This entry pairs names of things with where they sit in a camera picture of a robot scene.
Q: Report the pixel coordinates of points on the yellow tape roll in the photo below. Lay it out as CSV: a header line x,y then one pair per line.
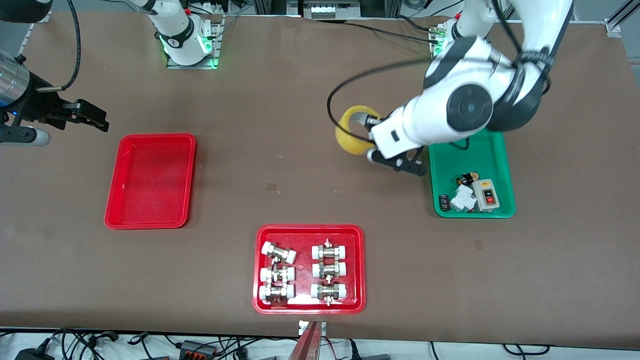
x,y
347,140

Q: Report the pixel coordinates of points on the red tray with fittings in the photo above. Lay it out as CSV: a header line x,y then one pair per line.
x,y
310,310

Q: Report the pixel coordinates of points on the empty red plastic tray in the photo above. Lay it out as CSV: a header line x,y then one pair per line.
x,y
150,182

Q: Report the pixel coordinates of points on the black and brown relay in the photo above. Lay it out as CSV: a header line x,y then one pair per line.
x,y
469,178

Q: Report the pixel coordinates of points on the white plastic connector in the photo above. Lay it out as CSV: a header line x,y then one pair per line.
x,y
462,200

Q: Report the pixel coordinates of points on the black power adapter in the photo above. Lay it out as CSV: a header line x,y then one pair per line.
x,y
32,354

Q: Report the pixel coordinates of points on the red metal bar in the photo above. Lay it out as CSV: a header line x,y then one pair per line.
x,y
307,345

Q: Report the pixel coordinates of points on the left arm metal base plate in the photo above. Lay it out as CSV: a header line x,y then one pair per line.
x,y
434,50

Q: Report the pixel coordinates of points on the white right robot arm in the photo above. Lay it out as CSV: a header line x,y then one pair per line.
x,y
177,35

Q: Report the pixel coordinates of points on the small black electronic module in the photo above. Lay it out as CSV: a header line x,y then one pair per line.
x,y
443,201

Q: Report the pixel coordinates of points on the grey connector box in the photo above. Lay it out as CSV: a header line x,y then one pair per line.
x,y
197,348

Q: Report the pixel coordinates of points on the metal pipe fitting white caps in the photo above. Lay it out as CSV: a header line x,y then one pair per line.
x,y
328,291
276,293
329,270
278,252
329,251
276,274

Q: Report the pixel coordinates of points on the grey power strip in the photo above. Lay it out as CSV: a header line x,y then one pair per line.
x,y
334,9

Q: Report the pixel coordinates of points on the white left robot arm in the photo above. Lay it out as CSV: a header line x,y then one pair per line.
x,y
470,100

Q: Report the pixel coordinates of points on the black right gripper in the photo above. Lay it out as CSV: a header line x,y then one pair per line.
x,y
39,103

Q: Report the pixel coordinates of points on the grey push button switch box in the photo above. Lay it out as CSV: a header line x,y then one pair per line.
x,y
486,196

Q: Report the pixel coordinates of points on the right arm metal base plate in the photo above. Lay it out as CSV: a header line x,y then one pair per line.
x,y
192,66

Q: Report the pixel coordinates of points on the white label tag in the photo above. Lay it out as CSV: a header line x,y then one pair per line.
x,y
322,327

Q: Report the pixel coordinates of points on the green plastic tray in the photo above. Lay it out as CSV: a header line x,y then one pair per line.
x,y
495,170

